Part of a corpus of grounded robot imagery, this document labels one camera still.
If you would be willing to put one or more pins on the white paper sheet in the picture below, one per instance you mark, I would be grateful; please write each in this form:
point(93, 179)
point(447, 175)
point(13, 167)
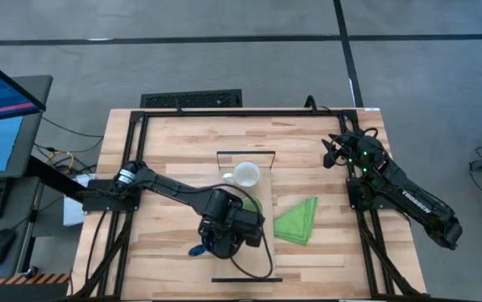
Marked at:
point(71, 214)

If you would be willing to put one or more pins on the wooden shelf with black ends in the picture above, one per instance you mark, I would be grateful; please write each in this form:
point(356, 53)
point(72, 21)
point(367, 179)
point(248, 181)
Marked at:
point(234, 268)

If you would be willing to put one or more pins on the black box with hazard stripes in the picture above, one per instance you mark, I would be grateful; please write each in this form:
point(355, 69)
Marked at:
point(22, 293)

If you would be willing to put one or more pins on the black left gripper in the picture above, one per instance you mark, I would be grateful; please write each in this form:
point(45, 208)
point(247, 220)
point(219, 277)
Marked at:
point(232, 230)

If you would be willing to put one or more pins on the folded green cloth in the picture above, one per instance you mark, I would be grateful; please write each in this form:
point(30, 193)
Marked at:
point(297, 224)

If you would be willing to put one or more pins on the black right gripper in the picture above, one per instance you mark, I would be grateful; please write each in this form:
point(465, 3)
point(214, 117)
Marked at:
point(351, 147)

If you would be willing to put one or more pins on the black monitor support beam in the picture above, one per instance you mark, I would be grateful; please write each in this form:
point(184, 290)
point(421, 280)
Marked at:
point(43, 168)

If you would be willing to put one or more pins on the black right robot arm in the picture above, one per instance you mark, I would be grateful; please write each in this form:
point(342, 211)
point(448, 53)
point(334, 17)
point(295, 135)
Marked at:
point(416, 201)

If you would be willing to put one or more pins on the black aluminium table frame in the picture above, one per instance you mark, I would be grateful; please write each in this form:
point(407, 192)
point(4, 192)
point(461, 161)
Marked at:
point(245, 113)

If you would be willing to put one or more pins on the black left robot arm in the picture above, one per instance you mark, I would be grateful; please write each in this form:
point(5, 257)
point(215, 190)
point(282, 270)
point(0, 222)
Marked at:
point(173, 189)

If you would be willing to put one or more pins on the white ceramic mug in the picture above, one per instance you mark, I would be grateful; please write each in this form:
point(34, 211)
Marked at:
point(247, 174)

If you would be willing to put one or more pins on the black floor vent grille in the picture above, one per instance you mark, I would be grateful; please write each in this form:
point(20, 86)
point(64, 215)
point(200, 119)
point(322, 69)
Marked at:
point(190, 100)

